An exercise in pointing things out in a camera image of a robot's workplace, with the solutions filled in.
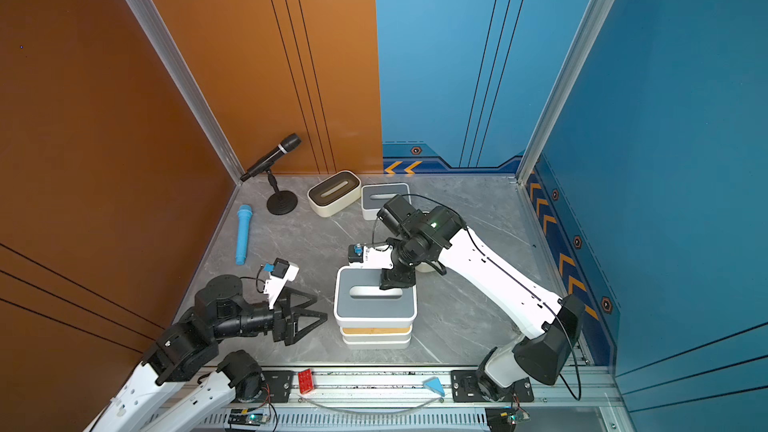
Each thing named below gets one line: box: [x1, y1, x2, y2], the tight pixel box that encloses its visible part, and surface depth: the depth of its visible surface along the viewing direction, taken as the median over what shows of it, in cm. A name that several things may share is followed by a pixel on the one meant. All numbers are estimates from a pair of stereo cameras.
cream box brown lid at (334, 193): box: [307, 170, 362, 217], surface depth 110 cm
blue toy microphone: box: [236, 204, 253, 266], surface depth 104 cm
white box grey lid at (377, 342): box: [342, 334, 412, 350], surface depth 77 cm
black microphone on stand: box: [240, 133, 302, 216], surface depth 98 cm
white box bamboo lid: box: [340, 324, 413, 338], surface depth 73 cm
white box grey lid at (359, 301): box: [334, 266, 418, 329], surface depth 66 cm
